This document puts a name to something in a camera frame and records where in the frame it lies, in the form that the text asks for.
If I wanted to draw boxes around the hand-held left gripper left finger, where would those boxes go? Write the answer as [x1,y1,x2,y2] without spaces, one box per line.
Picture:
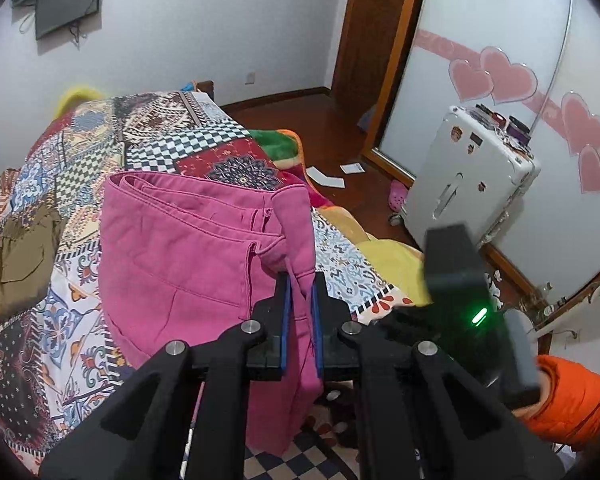
[39,271,292,480]

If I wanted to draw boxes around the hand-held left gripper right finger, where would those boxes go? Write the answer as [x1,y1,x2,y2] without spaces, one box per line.
[311,274,567,480]

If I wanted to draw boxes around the pink pants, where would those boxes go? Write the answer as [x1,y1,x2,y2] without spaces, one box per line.
[98,170,326,453]

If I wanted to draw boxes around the person's right forearm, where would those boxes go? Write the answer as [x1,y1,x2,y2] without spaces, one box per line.
[512,354,600,455]

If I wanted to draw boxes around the yellow blanket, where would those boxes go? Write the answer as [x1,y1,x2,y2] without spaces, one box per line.
[354,239,433,308]

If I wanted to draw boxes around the pink slipper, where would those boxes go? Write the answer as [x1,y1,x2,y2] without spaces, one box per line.
[389,181,409,214]

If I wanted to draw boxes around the white hard-shell suitcase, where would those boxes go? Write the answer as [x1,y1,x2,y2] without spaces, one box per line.
[401,105,542,252]

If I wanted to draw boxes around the small items on suitcase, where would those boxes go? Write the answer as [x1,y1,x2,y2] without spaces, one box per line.
[472,104,533,147]

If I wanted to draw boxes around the green and red fleece blanket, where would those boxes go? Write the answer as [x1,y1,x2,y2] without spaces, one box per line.
[249,129,337,208]

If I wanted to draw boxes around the wooden wardrobe with heart doors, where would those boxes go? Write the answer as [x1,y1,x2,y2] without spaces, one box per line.
[360,0,600,321]

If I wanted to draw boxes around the brown wooden door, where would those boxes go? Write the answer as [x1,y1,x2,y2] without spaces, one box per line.
[331,0,427,107]

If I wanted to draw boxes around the patchwork printed bedspread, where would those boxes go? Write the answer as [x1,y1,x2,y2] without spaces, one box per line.
[0,89,416,480]

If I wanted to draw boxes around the olive green garment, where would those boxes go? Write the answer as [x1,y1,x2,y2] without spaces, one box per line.
[0,206,67,322]

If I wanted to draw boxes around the yellow foam bed guard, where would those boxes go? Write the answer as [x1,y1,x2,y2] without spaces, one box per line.
[56,86,107,118]

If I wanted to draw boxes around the black monitor cables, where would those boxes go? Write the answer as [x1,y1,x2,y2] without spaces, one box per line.
[17,10,88,48]

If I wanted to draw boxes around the small black wall monitor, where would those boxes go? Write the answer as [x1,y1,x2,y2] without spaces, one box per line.
[34,0,102,42]

